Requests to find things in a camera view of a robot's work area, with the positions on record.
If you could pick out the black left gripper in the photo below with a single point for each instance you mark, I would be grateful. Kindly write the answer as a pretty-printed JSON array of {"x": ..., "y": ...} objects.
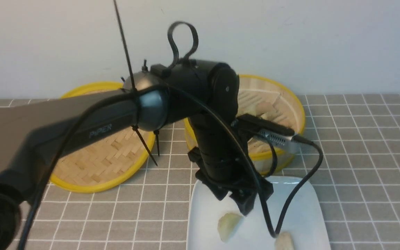
[{"x": 222, "y": 168}]

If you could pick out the white dumpling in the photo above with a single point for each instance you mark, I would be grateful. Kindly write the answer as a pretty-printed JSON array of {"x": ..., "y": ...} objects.
[
  {"x": 284, "y": 241},
  {"x": 227, "y": 225}
]

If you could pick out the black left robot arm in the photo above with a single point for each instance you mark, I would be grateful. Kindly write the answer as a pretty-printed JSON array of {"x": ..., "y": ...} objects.
[{"x": 34, "y": 137}]

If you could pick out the white square plate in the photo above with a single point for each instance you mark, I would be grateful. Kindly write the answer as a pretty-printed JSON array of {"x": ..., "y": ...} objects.
[{"x": 303, "y": 220}]

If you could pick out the yellow rimmed bamboo steamer basket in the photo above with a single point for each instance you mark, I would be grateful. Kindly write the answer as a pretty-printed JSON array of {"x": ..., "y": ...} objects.
[{"x": 271, "y": 101}]

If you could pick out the woven bamboo steamer lid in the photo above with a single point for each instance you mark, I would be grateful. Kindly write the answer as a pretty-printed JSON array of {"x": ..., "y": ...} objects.
[{"x": 102, "y": 165}]

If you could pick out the grey checked tablecloth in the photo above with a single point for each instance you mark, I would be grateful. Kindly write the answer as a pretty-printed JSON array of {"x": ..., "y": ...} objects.
[{"x": 358, "y": 186}]

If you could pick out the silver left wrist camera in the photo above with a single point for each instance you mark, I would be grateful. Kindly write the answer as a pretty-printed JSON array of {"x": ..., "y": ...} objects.
[{"x": 277, "y": 135}]

